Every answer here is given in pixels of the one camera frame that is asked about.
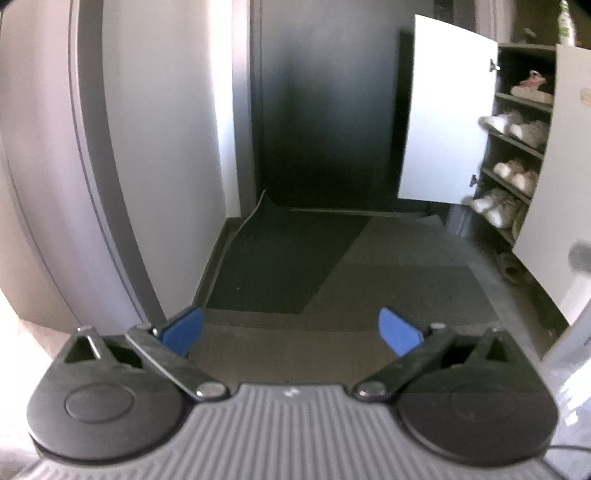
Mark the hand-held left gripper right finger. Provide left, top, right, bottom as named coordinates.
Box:
left=353, top=305, right=529, bottom=400

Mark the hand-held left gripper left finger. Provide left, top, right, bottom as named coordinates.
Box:
left=62, top=305, right=230, bottom=400

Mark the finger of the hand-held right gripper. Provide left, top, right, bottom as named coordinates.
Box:
left=569, top=242, right=591, bottom=274

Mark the white lace-up sneaker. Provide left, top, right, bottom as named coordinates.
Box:
left=470, top=187, right=506, bottom=214
left=486, top=194, right=523, bottom=229

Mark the cream clog with brown strap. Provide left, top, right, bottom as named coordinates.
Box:
left=512, top=170, right=540, bottom=197
left=493, top=159, right=527, bottom=181

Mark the beige lace-up sneaker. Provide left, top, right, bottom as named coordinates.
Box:
left=508, top=120, right=550, bottom=148
left=478, top=111, right=525, bottom=136

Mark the grey ribbed door mat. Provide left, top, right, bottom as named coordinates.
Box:
left=194, top=215, right=502, bottom=370

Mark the white stickered cabinet door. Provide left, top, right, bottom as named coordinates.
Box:
left=512, top=44, right=591, bottom=326

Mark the green slipper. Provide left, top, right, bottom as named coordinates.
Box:
left=512, top=203, right=528, bottom=241

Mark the grey-brown slipper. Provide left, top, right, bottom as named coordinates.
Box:
left=496, top=251, right=523, bottom=283

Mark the dark rubber floor mat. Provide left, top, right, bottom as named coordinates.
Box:
left=203, top=189, right=372, bottom=317

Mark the pink white sandal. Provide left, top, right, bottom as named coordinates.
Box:
left=510, top=69, right=554, bottom=104

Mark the plain white cabinet door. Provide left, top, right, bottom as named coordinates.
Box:
left=397, top=14, right=499, bottom=204

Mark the dark entrance door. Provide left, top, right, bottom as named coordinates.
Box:
left=252, top=0, right=435, bottom=210

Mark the green white bottle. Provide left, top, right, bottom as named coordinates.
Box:
left=558, top=0, right=575, bottom=47

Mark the black cable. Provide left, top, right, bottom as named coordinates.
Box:
left=545, top=443, right=591, bottom=480

